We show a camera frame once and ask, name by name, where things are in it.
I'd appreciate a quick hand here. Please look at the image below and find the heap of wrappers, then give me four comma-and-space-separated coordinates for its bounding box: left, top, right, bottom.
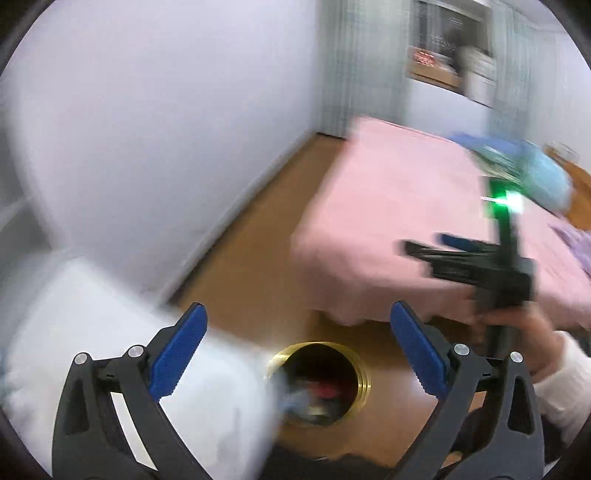
277, 377, 357, 424

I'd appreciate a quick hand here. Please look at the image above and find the person's right hand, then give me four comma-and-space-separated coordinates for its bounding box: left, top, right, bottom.
465, 302, 561, 381

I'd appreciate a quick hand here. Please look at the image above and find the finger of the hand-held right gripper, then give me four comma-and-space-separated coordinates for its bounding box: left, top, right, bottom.
403, 240, 462, 265
437, 233, 498, 254

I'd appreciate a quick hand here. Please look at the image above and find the grey checked curtain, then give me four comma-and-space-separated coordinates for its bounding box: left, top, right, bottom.
485, 0, 557, 141
318, 0, 416, 139

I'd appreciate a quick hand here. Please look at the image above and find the window with wooden sill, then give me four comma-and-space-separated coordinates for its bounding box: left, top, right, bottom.
406, 0, 498, 108

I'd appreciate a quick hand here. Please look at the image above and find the purple cloth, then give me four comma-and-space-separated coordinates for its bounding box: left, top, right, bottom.
551, 224, 591, 280

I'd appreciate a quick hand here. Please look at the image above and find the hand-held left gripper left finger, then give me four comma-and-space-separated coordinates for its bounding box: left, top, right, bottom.
52, 302, 208, 480

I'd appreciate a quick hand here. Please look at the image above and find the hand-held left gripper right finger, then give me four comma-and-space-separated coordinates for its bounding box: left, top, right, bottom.
389, 301, 546, 480

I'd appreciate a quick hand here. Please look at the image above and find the bed with pink blanket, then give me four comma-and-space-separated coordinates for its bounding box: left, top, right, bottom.
291, 115, 591, 329

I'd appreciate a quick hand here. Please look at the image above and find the light blue pillow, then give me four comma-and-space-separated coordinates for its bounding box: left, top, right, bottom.
450, 131, 573, 217

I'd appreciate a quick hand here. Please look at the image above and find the black bin with gold rim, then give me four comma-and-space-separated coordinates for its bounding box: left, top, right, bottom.
264, 342, 371, 428

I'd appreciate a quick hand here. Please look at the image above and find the wooden headboard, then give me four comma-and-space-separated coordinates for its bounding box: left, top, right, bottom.
544, 143, 591, 232

